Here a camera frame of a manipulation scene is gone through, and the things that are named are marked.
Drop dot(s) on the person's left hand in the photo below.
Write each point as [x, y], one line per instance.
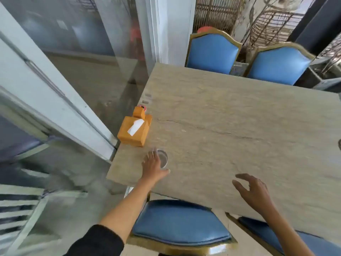
[153, 167]

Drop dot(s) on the person's right hand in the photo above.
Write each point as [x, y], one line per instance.
[257, 194]

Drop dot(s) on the round silver ashtray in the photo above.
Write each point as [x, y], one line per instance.
[163, 158]

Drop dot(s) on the person's right forearm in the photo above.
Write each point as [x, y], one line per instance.
[287, 234]

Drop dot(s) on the person's left forearm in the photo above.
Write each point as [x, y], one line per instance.
[128, 207]

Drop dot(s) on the person's black sweater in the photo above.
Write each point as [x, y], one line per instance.
[98, 242]

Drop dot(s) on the orange tissue box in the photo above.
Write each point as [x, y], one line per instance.
[133, 135]

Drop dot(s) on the small orange holder box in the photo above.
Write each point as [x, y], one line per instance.
[138, 113]

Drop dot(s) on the small red round container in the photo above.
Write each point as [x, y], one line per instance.
[144, 107]

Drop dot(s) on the blue gold-framed chair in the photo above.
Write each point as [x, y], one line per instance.
[181, 223]
[211, 53]
[319, 245]
[277, 66]

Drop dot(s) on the red cylinder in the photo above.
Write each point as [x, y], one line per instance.
[205, 29]

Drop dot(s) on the wicker rattan chair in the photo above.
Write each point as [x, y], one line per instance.
[274, 26]
[218, 13]
[333, 55]

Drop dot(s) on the dark pillar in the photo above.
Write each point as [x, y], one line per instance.
[317, 26]

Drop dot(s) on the white glass door frame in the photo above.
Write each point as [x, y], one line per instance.
[53, 98]

